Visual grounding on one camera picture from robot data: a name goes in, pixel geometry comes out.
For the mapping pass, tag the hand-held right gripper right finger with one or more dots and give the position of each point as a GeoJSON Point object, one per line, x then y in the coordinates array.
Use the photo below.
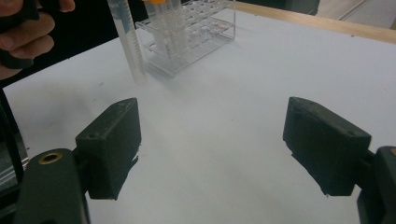
{"type": "Point", "coordinates": [323, 149]}

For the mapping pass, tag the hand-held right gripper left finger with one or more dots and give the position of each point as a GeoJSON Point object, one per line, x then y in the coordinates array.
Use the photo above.
{"type": "Point", "coordinates": [109, 149]}

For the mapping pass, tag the clear acrylic tube rack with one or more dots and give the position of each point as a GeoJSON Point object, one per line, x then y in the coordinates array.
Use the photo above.
{"type": "Point", "coordinates": [202, 34]}

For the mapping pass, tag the dark cabinet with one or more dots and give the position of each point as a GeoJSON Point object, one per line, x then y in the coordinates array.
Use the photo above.
{"type": "Point", "coordinates": [280, 4]}

